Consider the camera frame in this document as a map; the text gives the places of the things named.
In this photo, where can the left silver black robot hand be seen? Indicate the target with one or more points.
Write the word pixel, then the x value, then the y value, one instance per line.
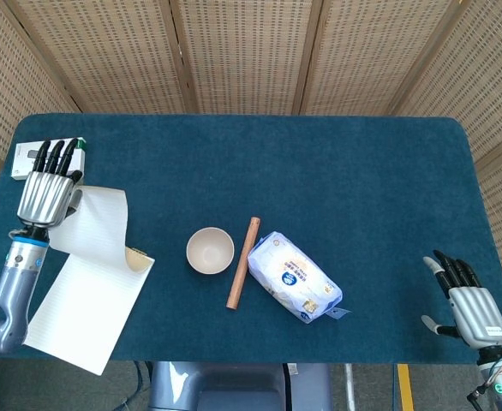
pixel 45 197

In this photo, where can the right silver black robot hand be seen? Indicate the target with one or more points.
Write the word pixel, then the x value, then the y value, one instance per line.
pixel 477 310

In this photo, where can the cream notepad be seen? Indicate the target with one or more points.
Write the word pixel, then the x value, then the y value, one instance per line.
pixel 88 299

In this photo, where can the white USB hub box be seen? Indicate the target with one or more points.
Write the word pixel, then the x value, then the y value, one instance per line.
pixel 22 156

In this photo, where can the yellow floor tape strip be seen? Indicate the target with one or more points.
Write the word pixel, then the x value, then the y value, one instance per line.
pixel 405 387

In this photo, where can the beige round bowl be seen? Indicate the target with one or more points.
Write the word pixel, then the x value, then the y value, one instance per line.
pixel 210 252

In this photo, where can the white blue flour bag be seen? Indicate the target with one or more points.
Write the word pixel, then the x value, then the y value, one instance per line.
pixel 291 274

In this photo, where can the wooden rolling pin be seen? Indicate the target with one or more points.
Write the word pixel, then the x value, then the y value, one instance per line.
pixel 243 263

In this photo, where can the blue felt table mat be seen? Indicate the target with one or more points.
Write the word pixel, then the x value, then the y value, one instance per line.
pixel 319 171

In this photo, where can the grey robot torso base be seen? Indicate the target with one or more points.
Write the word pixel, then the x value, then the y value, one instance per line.
pixel 238 387

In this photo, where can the bamboo folding screen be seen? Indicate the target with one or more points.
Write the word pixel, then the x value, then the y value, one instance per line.
pixel 251 51

